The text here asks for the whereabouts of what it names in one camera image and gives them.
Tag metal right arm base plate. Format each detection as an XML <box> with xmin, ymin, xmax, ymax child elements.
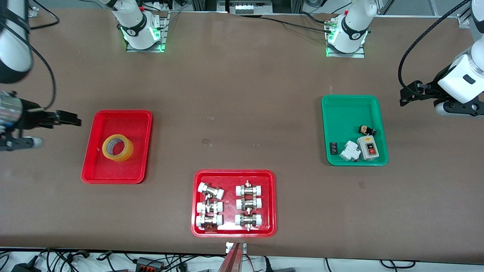
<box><xmin>126</xmin><ymin>11</ymin><xmax>168</xmax><ymax>53</ymax></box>

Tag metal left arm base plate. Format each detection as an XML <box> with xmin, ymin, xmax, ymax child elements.
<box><xmin>326</xmin><ymin>15</ymin><xmax>366</xmax><ymax>58</ymax></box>

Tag red plastic tray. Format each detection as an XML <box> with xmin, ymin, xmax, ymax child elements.
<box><xmin>191</xmin><ymin>169</ymin><xmax>277</xmax><ymax>238</ymax></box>
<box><xmin>81</xmin><ymin>110</ymin><xmax>153</xmax><ymax>185</ymax></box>

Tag white capped metal pipe fitting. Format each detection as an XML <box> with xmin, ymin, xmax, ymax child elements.
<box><xmin>235</xmin><ymin>212</ymin><xmax>263</xmax><ymax>232</ymax></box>
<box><xmin>196</xmin><ymin>200</ymin><xmax>223</xmax><ymax>214</ymax></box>
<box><xmin>236</xmin><ymin>196</ymin><xmax>262</xmax><ymax>211</ymax></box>
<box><xmin>236</xmin><ymin>181</ymin><xmax>263</xmax><ymax>197</ymax></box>
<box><xmin>195</xmin><ymin>214</ymin><xmax>223</xmax><ymax>231</ymax></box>
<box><xmin>198</xmin><ymin>182</ymin><xmax>225</xmax><ymax>200</ymax></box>

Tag white circuit breaker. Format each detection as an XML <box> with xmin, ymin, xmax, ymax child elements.
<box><xmin>339</xmin><ymin>141</ymin><xmax>361</xmax><ymax>162</ymax></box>

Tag grey on-off switch box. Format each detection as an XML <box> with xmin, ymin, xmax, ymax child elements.
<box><xmin>357</xmin><ymin>136</ymin><xmax>379</xmax><ymax>161</ymax></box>

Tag green plastic tray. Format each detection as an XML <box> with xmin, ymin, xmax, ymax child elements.
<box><xmin>321</xmin><ymin>94</ymin><xmax>389</xmax><ymax>167</ymax></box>

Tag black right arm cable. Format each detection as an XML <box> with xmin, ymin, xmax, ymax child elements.
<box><xmin>23</xmin><ymin>0</ymin><xmax>61</xmax><ymax>111</ymax></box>

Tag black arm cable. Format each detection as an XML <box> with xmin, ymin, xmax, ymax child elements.
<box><xmin>398</xmin><ymin>0</ymin><xmax>471</xmax><ymax>95</ymax></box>
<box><xmin>23</xmin><ymin>0</ymin><xmax>61</xmax><ymax>111</ymax></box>

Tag grey power strip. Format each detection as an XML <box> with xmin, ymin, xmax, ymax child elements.
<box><xmin>229</xmin><ymin>0</ymin><xmax>273</xmax><ymax>15</ymax></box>

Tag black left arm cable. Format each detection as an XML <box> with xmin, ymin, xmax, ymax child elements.
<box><xmin>398</xmin><ymin>0</ymin><xmax>471</xmax><ymax>95</ymax></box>

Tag red metal profile bar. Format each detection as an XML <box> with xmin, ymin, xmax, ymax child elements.
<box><xmin>217</xmin><ymin>243</ymin><xmax>244</xmax><ymax>272</ymax></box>

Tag black base power cable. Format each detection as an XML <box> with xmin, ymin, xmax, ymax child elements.
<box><xmin>261</xmin><ymin>12</ymin><xmax>334</xmax><ymax>33</ymax></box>

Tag yellow tape roll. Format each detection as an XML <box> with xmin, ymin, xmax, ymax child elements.
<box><xmin>102</xmin><ymin>134</ymin><xmax>134</xmax><ymax>162</ymax></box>

